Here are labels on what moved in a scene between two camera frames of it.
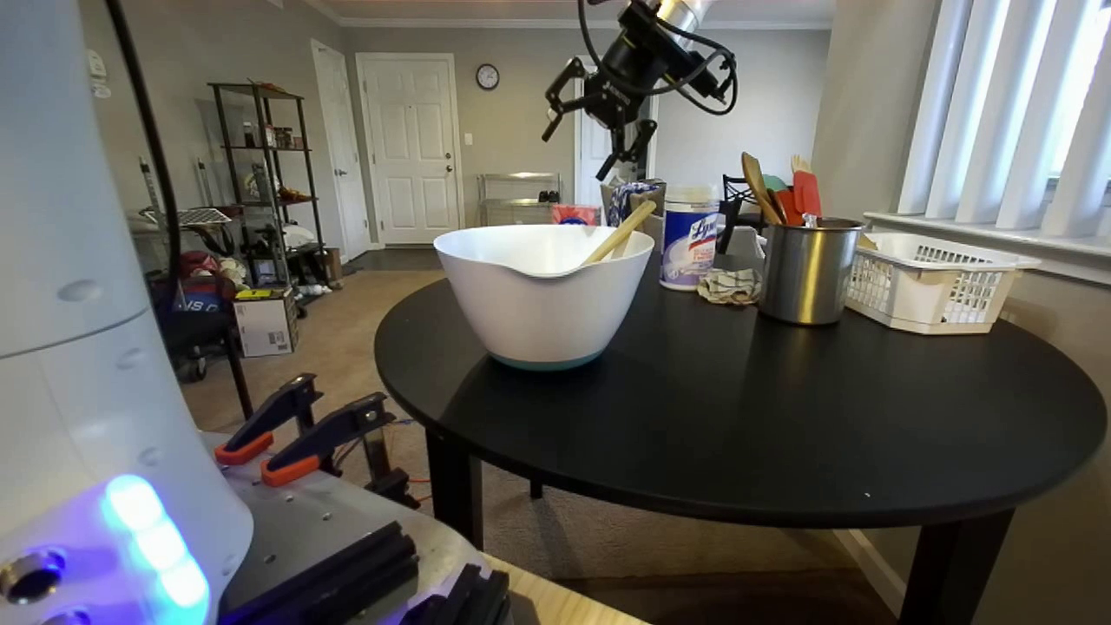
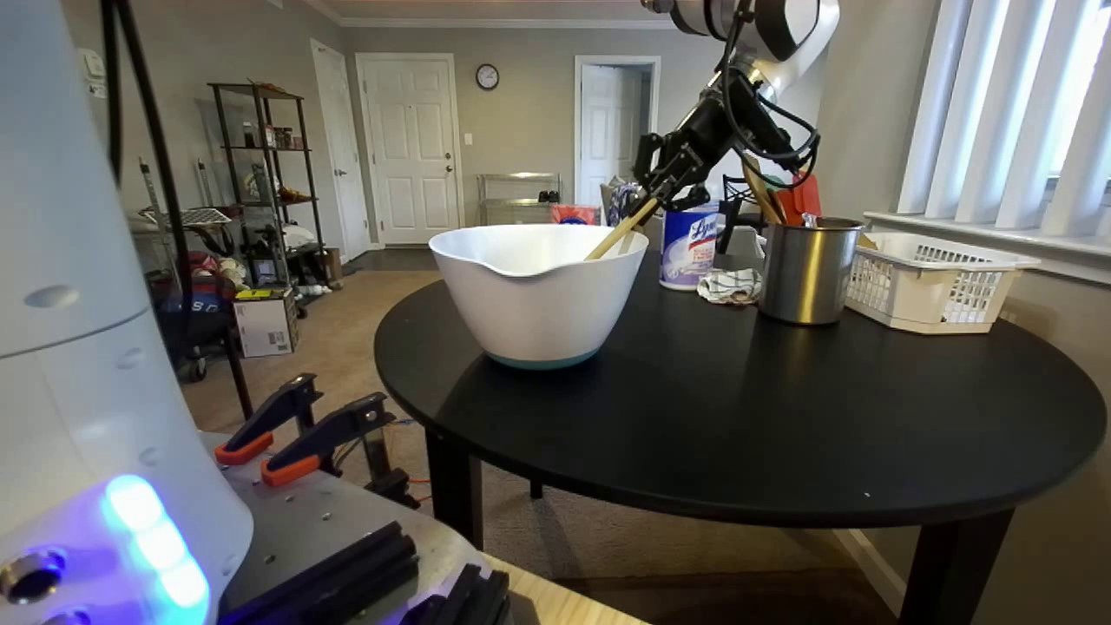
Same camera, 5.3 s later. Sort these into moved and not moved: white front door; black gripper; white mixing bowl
Moved: black gripper
Not moved: white front door; white mixing bowl
